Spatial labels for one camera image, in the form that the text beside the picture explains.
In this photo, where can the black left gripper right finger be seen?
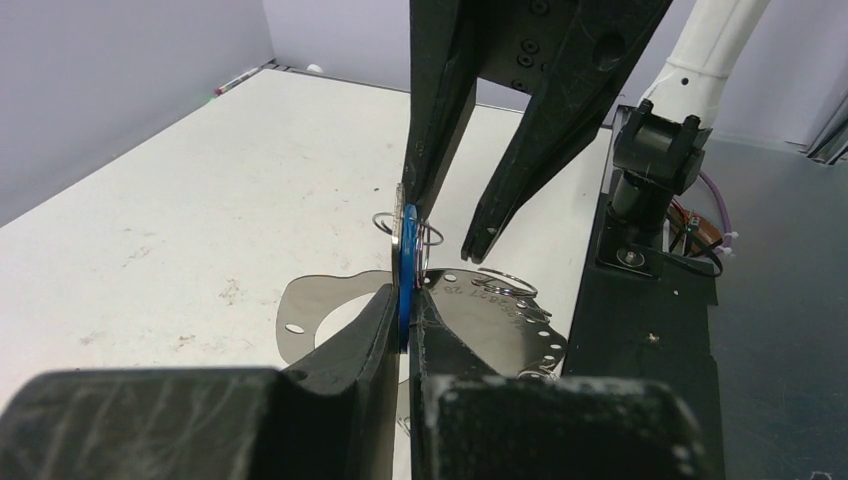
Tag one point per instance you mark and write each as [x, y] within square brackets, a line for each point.
[468, 422]

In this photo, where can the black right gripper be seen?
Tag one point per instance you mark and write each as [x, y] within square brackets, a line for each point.
[574, 56]

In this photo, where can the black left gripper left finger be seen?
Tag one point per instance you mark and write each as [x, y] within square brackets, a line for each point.
[330, 415]

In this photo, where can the steel oval key holder plate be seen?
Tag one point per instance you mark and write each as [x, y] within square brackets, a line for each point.
[484, 308]

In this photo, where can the silver key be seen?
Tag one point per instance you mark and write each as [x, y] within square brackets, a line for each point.
[397, 218]

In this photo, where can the blue key tag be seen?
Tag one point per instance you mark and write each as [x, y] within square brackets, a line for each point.
[407, 273]

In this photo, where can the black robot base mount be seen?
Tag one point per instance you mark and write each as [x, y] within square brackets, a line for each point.
[651, 271]

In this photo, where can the marker pen on rail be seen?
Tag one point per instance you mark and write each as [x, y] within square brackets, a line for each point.
[221, 90]

